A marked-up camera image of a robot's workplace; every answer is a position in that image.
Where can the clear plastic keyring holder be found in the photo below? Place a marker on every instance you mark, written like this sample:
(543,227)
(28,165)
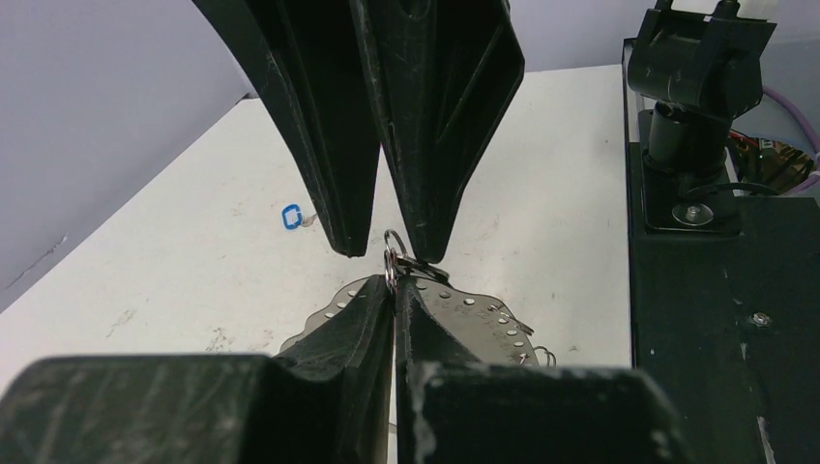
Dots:
(484,324)

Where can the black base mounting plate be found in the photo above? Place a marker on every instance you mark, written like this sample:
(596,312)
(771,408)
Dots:
(728,326)

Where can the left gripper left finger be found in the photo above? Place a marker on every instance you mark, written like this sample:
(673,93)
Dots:
(326,399)

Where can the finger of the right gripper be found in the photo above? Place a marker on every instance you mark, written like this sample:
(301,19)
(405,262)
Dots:
(440,77)
(303,61)

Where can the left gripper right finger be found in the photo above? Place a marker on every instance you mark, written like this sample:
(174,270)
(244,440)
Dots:
(453,408)

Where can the blue tagged key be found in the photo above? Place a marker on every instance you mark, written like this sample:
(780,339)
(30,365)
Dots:
(293,217)

